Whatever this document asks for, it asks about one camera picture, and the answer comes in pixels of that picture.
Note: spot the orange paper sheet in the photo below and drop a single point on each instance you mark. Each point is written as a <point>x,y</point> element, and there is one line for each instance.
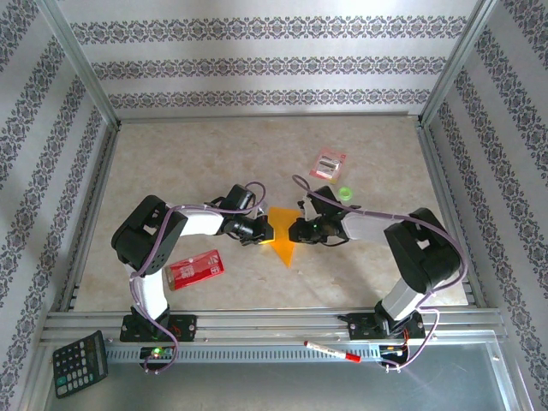
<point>280,218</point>

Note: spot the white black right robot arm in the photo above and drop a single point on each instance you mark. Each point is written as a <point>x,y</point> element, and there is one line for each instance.
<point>424,252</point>

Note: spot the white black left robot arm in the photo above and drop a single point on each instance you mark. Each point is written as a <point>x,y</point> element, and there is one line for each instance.
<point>145,240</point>

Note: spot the red cardboard box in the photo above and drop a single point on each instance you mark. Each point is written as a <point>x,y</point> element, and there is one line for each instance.
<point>194,269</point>

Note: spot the battery blister pack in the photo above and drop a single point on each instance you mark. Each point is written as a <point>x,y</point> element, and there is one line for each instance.
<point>329,164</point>

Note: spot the red white marker pen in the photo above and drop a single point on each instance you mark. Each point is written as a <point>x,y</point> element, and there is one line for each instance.
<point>331,352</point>

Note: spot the circuit board with green light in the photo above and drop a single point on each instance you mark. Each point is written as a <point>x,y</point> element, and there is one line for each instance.
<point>157,352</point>

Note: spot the grey metal panel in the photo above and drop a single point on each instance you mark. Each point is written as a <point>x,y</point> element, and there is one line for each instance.
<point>278,389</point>

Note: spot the black calculator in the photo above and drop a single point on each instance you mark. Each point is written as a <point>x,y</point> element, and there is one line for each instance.
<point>79,364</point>

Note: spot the wide aluminium frame rail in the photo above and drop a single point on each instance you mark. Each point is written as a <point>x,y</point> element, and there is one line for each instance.
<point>265,323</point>

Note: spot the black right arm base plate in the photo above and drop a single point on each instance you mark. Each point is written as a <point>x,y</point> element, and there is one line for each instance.
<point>361,327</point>

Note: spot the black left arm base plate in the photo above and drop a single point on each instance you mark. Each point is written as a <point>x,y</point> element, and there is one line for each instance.
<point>184,327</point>

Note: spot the aluminium frame post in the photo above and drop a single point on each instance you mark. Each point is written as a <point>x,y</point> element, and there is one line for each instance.
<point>81,64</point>
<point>458,55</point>

